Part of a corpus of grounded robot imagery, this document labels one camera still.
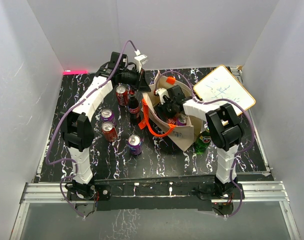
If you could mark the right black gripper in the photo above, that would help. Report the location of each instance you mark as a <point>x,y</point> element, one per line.
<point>159,109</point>

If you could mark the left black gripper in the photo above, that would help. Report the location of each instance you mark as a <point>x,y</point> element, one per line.
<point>143,87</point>

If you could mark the beige canvas bag orange handles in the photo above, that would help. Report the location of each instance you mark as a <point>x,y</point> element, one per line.
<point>182,136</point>

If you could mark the purple soda can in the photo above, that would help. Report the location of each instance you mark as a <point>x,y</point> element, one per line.
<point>181,120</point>
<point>135,145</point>
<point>107,115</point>

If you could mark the red cola can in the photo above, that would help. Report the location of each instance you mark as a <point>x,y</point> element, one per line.
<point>171,121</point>
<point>122,95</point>
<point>109,131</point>

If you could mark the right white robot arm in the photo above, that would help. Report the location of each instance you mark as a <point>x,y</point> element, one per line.
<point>224,128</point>

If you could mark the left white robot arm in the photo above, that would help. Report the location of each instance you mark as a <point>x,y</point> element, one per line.
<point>76,129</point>

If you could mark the red cola can back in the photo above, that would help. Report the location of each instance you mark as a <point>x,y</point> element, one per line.
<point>122,95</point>

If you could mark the glass cola bottle red cap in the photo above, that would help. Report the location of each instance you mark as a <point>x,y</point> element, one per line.
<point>134,108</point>

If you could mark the green glass bottle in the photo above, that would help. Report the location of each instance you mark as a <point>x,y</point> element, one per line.
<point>202,141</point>

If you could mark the purple soda can front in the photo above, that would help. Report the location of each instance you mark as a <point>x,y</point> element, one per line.
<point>135,145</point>

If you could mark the pink marker strip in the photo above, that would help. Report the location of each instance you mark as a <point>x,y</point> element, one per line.
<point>75,72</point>

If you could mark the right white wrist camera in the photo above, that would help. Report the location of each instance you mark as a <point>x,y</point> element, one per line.
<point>163,95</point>

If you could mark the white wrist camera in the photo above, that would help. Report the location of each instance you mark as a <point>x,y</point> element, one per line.
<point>163,95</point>
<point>140,59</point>

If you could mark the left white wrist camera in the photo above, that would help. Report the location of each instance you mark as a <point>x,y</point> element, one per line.
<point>140,59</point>

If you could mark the white board wooden frame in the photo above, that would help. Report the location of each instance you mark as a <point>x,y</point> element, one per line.
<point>221,84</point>

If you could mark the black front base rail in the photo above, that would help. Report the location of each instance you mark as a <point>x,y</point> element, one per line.
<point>179,192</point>

